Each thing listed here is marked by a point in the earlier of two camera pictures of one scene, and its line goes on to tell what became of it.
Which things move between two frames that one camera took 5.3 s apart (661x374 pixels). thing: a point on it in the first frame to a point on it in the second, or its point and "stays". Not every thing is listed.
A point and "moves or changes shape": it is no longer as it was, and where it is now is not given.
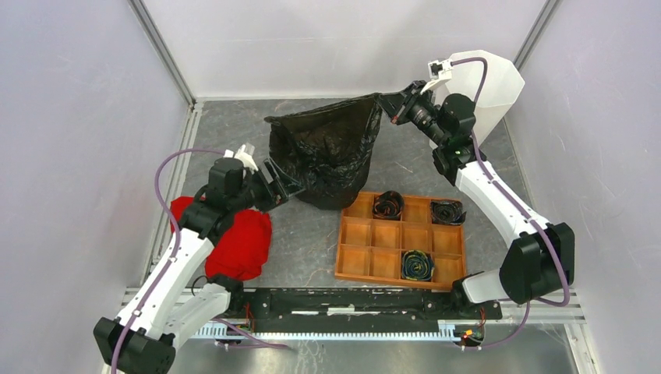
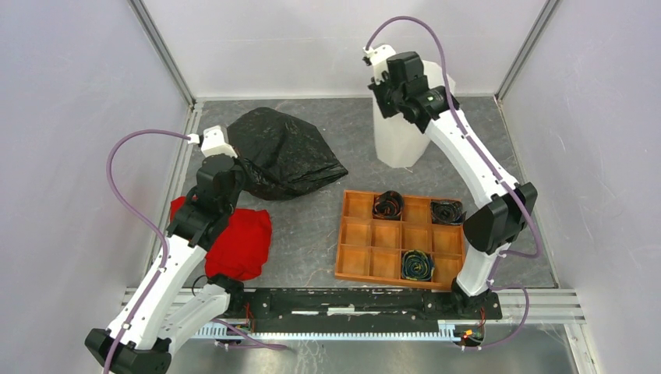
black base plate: (355, 308) stays
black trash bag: (325, 149) moves or changes shape
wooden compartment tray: (370, 249) stays
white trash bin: (489, 82) to (398, 142)
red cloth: (241, 247) stays
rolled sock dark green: (447, 212) stays
